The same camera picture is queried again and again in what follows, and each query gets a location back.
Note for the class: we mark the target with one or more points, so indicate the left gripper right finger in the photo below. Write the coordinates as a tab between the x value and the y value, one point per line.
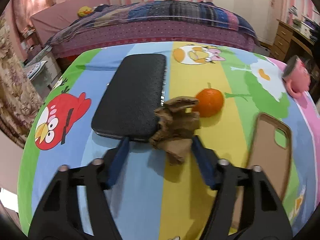
262	216

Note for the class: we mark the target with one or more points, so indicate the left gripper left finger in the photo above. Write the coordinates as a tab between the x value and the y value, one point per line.
58	215

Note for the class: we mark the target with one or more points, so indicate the brown cardboard scrap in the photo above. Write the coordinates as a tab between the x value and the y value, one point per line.
176	128

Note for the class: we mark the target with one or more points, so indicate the tan phone case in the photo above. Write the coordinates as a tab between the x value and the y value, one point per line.
271	148

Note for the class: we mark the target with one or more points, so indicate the colourful cartoon bed sheet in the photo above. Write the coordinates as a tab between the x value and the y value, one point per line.
153	198

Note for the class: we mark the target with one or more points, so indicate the floral curtain left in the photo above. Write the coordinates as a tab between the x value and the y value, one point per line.
20	102

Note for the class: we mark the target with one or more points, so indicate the mandarin orange back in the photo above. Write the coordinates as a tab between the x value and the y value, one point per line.
210	102

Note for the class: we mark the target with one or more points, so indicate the black wallet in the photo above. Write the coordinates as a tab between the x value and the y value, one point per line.
127	107

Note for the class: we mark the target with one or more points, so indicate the pink cartoon mug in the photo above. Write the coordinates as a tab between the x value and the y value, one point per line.
296	77

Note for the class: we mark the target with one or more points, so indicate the bedside cabinet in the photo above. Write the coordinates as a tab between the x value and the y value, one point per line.
43	71

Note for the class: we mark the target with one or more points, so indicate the wooden desk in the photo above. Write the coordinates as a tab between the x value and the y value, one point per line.
289	42

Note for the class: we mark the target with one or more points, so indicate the white printer on desk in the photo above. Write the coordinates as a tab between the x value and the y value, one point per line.
306	26

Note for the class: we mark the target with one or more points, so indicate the yellow duck plush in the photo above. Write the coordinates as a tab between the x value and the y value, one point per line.
84	11

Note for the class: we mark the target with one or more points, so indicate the white wardrobe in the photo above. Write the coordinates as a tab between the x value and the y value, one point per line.
262	15

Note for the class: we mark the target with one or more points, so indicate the purple bed with quilt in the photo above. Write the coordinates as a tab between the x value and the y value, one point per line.
167	20

